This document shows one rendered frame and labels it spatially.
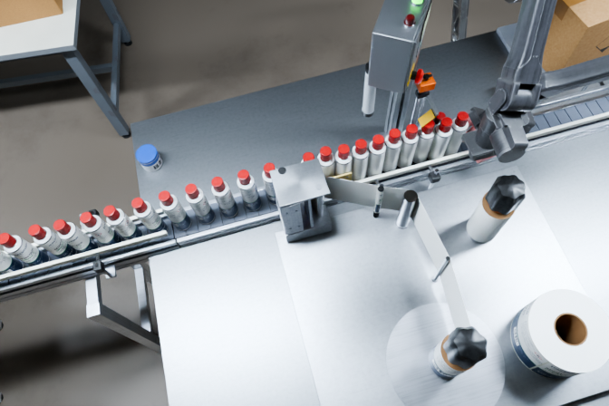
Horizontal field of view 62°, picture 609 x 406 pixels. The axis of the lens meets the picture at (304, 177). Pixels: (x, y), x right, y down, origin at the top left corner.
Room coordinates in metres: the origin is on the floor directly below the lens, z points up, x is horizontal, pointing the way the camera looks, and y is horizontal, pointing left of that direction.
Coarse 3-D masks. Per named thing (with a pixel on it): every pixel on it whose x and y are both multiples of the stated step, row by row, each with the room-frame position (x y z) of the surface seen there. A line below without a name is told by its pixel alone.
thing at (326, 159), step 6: (324, 150) 0.72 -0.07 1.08; (330, 150) 0.72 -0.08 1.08; (318, 156) 0.73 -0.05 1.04; (324, 156) 0.71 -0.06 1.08; (330, 156) 0.71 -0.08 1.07; (324, 162) 0.70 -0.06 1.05; (330, 162) 0.70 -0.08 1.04; (324, 168) 0.70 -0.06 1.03; (330, 168) 0.70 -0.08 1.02; (324, 174) 0.70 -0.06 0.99; (330, 174) 0.70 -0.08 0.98
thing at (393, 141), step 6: (390, 132) 0.76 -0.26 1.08; (396, 132) 0.75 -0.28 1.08; (390, 138) 0.75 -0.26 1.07; (396, 138) 0.74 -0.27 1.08; (390, 144) 0.74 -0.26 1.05; (396, 144) 0.74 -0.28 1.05; (390, 150) 0.73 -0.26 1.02; (396, 150) 0.73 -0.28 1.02; (390, 156) 0.73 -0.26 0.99; (396, 156) 0.73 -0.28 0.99; (384, 162) 0.74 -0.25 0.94; (390, 162) 0.73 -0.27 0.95; (396, 162) 0.73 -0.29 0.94; (384, 168) 0.74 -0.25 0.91; (390, 168) 0.73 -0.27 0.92
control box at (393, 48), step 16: (384, 0) 0.88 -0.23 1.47; (400, 0) 0.87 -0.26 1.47; (384, 16) 0.82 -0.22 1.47; (400, 16) 0.82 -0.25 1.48; (416, 16) 0.81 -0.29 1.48; (384, 32) 0.78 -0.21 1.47; (400, 32) 0.77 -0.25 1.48; (416, 32) 0.77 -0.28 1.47; (384, 48) 0.77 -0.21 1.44; (400, 48) 0.75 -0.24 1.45; (416, 48) 0.77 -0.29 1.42; (384, 64) 0.76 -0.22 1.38; (400, 64) 0.75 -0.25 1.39; (368, 80) 0.78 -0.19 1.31; (384, 80) 0.76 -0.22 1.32; (400, 80) 0.75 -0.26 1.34
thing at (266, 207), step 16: (608, 96) 0.93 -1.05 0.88; (560, 112) 0.88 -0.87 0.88; (576, 112) 0.88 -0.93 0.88; (592, 112) 0.87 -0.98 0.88; (544, 128) 0.83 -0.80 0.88; (576, 128) 0.82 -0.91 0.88; (464, 144) 0.80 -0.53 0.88; (400, 176) 0.72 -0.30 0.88; (240, 208) 0.67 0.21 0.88; (272, 208) 0.65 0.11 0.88; (192, 224) 0.63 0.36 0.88; (208, 224) 0.63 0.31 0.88; (224, 224) 0.62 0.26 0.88
